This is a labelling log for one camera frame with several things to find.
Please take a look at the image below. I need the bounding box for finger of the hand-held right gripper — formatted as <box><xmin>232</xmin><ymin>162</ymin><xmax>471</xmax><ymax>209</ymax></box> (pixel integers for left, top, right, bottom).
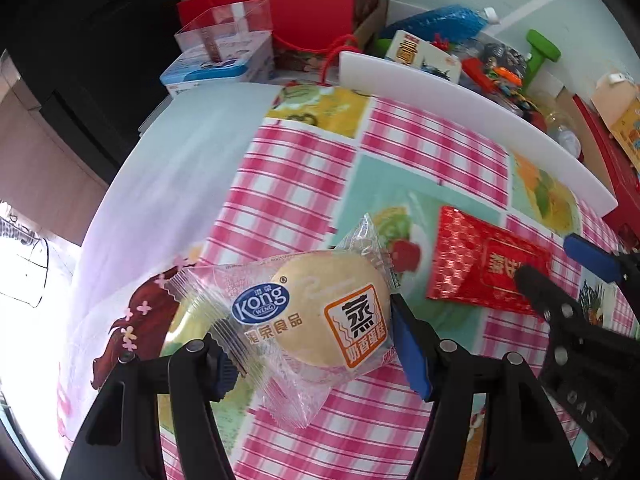
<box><xmin>562</xmin><ymin>233</ymin><xmax>640</xmax><ymax>286</ymax></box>
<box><xmin>514</xmin><ymin>264</ymin><xmax>601</xmax><ymax>328</ymax></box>

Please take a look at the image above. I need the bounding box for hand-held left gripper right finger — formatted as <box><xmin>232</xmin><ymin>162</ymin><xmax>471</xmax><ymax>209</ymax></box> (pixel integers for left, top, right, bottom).
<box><xmin>390</xmin><ymin>292</ymin><xmax>583</xmax><ymax>480</ymax></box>

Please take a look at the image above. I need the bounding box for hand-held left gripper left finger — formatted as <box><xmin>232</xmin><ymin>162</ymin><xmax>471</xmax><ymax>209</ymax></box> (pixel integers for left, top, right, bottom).
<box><xmin>60</xmin><ymin>340</ymin><xmax>246</xmax><ymax>480</ymax></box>

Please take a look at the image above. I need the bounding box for red patterned packet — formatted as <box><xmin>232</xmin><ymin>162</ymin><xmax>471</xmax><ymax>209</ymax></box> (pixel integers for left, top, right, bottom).
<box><xmin>426</xmin><ymin>206</ymin><xmax>553</xmax><ymax>317</ymax></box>

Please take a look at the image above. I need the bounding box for clear steamed cake packet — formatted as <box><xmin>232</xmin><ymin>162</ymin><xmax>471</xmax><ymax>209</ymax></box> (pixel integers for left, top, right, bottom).
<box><xmin>165</xmin><ymin>212</ymin><xmax>403</xmax><ymax>431</ymax></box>

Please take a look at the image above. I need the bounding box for large red gift box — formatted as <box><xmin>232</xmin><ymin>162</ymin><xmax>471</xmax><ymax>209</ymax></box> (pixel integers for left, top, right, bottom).
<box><xmin>572</xmin><ymin>95</ymin><xmax>640</xmax><ymax>241</ymax></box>

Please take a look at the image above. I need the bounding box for clear plastic bottle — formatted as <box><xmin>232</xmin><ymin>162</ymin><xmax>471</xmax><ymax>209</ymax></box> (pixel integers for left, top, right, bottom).
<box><xmin>542</xmin><ymin>105</ymin><xmax>583</xmax><ymax>161</ymax></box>

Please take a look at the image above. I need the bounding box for colourful toy pile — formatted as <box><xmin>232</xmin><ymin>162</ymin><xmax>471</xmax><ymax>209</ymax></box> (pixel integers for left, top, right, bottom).
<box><xmin>460</xmin><ymin>42</ymin><xmax>546</xmax><ymax>121</ymax></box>

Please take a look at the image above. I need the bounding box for cartoon printed white sheet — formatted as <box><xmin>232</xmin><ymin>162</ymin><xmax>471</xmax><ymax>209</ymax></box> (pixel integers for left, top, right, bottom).
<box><xmin>55</xmin><ymin>82</ymin><xmax>281</xmax><ymax>456</ymax></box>

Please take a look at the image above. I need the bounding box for green dumbbell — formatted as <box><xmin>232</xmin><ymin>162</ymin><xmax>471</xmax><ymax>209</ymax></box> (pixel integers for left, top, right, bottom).
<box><xmin>522</xmin><ymin>29</ymin><xmax>561</xmax><ymax>78</ymax></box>

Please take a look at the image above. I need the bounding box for white board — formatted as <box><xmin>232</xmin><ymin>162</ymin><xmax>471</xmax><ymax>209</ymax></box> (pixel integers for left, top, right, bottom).
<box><xmin>337</xmin><ymin>46</ymin><xmax>620</xmax><ymax>221</ymax></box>

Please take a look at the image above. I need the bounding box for white printed card box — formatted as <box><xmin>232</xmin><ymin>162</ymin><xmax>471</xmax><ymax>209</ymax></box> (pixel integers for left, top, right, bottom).
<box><xmin>385</xmin><ymin>30</ymin><xmax>461</xmax><ymax>83</ymax></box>

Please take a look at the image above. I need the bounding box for blue liquid bottle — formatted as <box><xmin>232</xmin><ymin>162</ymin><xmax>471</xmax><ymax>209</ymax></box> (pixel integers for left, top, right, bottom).
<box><xmin>377</xmin><ymin>5</ymin><xmax>501</xmax><ymax>43</ymax></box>

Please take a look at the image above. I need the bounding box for blue tin box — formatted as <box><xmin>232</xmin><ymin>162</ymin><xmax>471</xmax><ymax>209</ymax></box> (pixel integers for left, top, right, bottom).
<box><xmin>160</xmin><ymin>35</ymin><xmax>276</xmax><ymax>88</ymax></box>

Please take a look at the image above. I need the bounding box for black cabinet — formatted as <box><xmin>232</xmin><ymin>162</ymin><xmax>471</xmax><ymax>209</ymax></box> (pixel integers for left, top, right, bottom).
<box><xmin>0</xmin><ymin>0</ymin><xmax>181</xmax><ymax>186</ymax></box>

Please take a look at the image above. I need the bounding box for clear plastic box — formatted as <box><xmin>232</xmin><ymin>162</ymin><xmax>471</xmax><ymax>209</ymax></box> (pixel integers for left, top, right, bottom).
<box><xmin>174</xmin><ymin>0</ymin><xmax>273</xmax><ymax>68</ymax></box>

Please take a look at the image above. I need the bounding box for bright red box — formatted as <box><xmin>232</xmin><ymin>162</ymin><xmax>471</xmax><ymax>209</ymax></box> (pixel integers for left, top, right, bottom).
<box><xmin>177</xmin><ymin>0</ymin><xmax>361</xmax><ymax>81</ymax></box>

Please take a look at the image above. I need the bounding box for yellow gift box with handle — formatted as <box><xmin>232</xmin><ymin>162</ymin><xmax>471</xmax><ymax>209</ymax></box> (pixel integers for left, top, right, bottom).
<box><xmin>590</xmin><ymin>72</ymin><xmax>640</xmax><ymax>161</ymax></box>

